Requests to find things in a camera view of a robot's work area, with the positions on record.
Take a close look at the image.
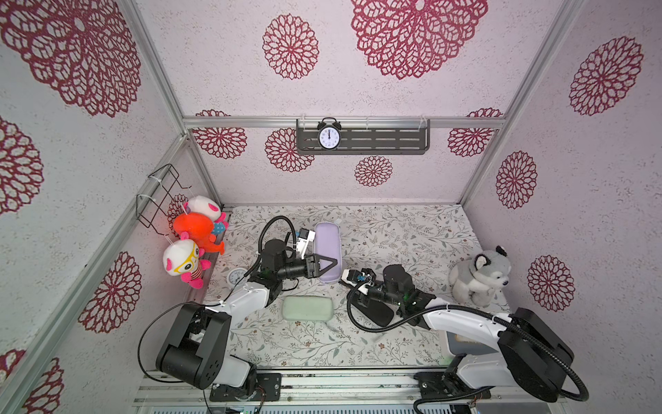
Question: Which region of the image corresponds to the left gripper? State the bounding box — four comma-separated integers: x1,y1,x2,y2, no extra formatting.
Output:
278,254,337,281

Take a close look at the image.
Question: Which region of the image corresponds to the floral table mat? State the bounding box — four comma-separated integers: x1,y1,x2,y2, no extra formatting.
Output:
194,205,481,367

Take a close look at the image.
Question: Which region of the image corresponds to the black alarm clock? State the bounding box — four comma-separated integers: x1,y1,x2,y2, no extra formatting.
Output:
317,117,342,150

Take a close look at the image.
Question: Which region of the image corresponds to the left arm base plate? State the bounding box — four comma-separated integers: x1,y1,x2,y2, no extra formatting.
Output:
210,372,282,403

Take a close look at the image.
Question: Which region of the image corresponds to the black umbrella case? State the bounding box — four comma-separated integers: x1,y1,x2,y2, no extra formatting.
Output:
351,295,395,327

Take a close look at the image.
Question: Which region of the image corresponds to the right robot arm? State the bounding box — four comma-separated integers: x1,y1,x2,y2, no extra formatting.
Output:
340,265,590,412

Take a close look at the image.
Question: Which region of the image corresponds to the husky plush toy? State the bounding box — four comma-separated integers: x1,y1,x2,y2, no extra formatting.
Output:
448,246,512,308

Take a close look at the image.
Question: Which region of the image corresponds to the white pink plush top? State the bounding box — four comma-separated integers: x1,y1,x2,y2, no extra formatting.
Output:
184,195,229,236

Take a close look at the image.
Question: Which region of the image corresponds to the black wire rack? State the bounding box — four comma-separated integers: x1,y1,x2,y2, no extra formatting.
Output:
134,163,191,236

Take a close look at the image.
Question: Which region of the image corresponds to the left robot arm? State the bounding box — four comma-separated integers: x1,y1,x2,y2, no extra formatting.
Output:
136,216,341,390

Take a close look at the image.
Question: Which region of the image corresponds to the grey tray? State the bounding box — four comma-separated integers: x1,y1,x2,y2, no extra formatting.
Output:
445,332,497,356

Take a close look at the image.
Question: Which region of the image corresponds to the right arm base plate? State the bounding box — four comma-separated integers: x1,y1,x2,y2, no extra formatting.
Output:
414,371,491,402

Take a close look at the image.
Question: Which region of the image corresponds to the grey wall shelf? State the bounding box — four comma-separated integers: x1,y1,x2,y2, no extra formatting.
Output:
295,118,430,156

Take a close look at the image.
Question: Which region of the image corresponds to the white alarm clock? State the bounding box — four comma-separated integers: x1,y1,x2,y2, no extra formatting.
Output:
226,267,247,287

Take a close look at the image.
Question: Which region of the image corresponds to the orange plush toy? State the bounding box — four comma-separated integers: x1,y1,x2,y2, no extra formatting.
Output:
172,212,225,255

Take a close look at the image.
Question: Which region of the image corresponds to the white plush with glasses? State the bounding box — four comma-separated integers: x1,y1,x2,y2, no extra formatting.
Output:
162,237,211,290

